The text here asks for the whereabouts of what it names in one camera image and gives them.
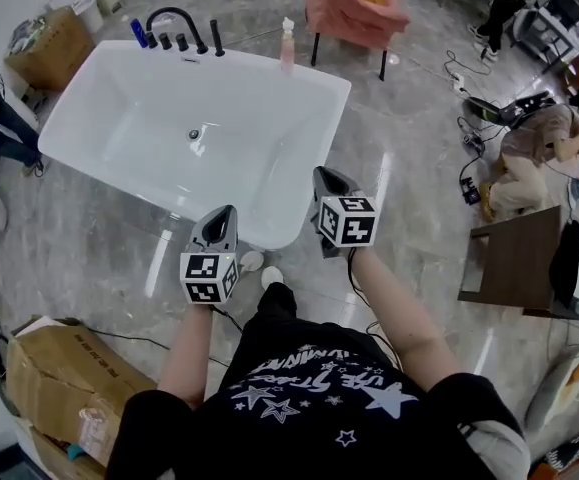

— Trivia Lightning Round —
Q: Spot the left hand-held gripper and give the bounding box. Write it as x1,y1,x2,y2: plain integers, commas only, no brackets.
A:
179,205,240,305

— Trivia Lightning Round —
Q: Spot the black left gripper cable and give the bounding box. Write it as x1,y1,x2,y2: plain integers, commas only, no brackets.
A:
212,304,245,335

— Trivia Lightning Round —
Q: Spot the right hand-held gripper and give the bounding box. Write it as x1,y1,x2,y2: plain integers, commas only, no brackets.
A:
311,166,380,259

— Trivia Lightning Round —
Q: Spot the blue bottle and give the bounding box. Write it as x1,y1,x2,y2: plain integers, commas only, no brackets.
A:
129,17,150,50

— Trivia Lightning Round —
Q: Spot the black equipment bag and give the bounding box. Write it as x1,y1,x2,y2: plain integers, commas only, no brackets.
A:
468,92,556,130

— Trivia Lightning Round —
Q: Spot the person's black trouser leg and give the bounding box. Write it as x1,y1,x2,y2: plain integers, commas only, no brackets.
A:
255,282,301,330

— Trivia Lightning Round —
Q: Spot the open cardboard box with clutter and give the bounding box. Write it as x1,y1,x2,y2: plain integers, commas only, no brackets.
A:
3,7,97,94

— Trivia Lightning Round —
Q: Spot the large taped cardboard box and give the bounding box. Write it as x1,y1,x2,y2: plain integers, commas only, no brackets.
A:
5,317,158,470

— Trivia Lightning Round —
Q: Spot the black star print t-shirt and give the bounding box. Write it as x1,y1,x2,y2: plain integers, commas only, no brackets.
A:
104,312,531,480

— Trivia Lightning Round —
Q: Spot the white bathtub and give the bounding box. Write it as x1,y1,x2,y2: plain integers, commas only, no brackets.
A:
37,38,353,252

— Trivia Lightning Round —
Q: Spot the black power adapter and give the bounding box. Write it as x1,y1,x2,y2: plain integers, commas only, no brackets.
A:
459,177,481,206

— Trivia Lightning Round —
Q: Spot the person's white shoe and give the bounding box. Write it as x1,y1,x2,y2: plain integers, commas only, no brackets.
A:
260,265,286,292

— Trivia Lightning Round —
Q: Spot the pink armchair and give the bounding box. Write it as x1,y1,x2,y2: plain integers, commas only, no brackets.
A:
300,0,413,82

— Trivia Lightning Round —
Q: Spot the black cloth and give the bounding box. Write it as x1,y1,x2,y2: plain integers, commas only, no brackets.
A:
548,219,579,310

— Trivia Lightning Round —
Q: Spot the person's left forearm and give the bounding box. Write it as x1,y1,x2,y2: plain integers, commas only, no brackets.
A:
157,301,221,410

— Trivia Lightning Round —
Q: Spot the dark brown wooden board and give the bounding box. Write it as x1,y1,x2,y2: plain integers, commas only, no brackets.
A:
457,204,568,317

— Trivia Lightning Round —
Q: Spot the white waste bin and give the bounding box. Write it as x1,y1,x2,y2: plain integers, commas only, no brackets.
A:
70,0,106,35

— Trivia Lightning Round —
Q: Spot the black hand shower wand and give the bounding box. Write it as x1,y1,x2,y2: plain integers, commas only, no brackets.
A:
208,18,227,59

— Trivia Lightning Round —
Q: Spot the grey cushion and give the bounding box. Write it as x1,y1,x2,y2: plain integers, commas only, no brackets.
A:
525,357,579,435

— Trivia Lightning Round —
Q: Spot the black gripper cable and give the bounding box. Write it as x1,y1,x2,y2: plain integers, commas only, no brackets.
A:
212,304,245,335
345,246,406,370

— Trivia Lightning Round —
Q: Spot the black curved bathtub faucet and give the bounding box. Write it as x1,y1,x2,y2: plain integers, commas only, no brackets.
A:
144,6,210,56

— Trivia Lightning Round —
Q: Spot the person's right forearm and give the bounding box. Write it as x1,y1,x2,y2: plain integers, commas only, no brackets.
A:
350,246,466,400

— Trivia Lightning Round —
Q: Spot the pink pump soap bottle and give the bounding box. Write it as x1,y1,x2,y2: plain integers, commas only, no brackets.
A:
279,16,297,75

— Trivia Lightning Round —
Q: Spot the white long-handled ladle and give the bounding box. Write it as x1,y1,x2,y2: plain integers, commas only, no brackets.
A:
239,249,266,275

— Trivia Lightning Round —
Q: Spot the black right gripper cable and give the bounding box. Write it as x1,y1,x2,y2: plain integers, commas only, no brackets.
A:
345,246,406,370

